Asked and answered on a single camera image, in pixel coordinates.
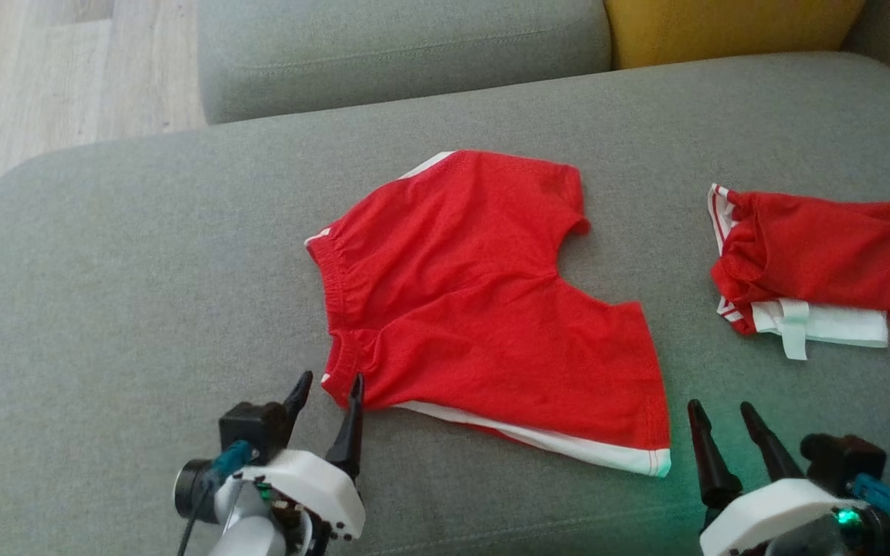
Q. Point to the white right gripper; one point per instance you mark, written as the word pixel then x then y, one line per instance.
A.
pixel 754 517

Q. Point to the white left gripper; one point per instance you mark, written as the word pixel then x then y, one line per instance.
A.
pixel 314 483

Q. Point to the red shorts with white band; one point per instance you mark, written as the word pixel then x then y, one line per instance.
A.
pixel 476 309

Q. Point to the red shorts with white waistband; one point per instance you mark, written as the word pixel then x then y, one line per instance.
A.
pixel 823 247

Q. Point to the large grey sofa ottoman cushion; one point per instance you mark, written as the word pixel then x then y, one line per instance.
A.
pixel 144 309

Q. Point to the grey sofa seat cushion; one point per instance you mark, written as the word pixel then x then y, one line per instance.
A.
pixel 399 46

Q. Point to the yellow sofa backrest cushion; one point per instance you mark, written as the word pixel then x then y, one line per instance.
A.
pixel 723 27

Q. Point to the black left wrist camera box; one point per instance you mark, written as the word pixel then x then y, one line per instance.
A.
pixel 252 425

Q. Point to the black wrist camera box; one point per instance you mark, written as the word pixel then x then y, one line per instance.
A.
pixel 252 425
pixel 839 459

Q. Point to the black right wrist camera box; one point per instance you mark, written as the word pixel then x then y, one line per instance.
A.
pixel 839 459

